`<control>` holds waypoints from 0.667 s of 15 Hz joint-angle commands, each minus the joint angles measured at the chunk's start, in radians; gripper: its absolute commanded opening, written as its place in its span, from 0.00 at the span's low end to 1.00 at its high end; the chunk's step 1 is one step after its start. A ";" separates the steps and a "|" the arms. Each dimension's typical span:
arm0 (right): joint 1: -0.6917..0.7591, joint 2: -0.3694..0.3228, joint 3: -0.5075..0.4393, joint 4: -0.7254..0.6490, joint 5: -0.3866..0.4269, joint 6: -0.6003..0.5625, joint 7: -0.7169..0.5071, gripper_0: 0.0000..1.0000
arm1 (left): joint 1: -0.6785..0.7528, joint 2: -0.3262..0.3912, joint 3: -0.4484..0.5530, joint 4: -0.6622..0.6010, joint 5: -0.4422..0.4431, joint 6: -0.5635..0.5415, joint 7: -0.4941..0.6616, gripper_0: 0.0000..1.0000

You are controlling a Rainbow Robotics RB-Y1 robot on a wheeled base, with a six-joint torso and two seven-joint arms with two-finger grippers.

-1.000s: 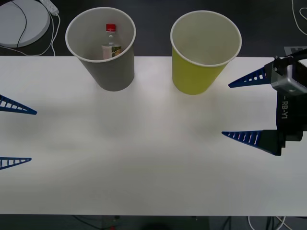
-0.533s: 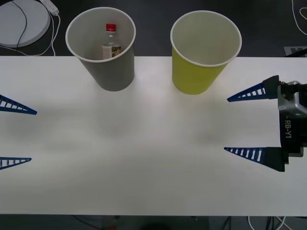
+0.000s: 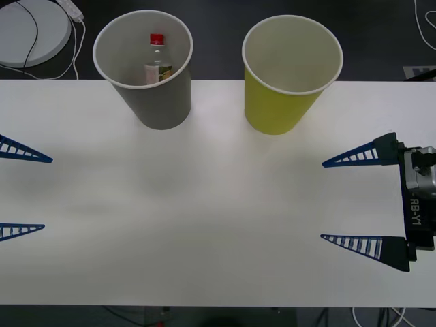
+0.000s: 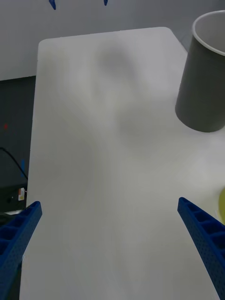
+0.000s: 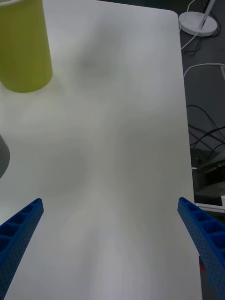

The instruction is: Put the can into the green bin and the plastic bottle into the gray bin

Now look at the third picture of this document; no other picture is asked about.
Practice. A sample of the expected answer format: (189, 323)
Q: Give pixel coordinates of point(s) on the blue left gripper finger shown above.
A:
(40, 157)
(34, 226)

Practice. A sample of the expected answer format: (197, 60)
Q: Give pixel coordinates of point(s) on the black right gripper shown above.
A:
(425, 221)

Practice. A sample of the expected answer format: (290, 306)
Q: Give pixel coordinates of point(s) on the clear bottle with red cap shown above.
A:
(157, 54)

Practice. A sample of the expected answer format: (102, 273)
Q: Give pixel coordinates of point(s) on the white round floor disc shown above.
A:
(51, 30)

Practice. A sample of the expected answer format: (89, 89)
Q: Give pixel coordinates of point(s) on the grey plastic waste bin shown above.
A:
(160, 105)

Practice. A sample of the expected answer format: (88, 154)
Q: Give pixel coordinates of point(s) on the yellow-green plastic waste bin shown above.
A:
(272, 109)

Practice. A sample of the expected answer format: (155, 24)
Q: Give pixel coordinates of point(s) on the white power strip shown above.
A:
(73, 9)

